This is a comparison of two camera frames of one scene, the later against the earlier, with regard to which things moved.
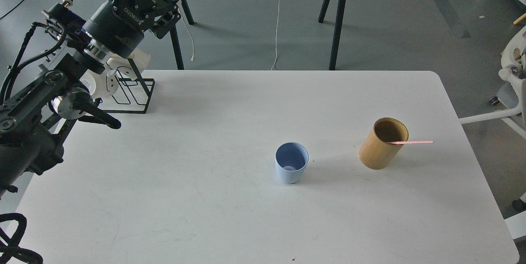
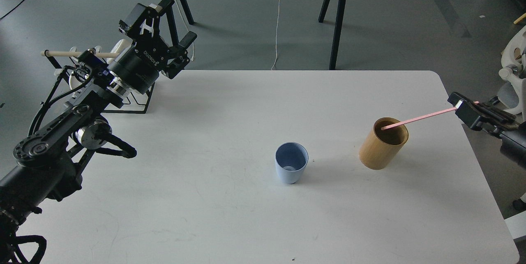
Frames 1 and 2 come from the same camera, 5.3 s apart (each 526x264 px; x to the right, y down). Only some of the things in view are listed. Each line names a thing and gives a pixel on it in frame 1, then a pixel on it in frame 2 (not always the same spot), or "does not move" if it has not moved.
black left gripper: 119,26 to 137,66
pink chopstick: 399,143 to 429,116
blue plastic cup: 291,158 does not move
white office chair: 512,95 does not move
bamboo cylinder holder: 375,153 does not move
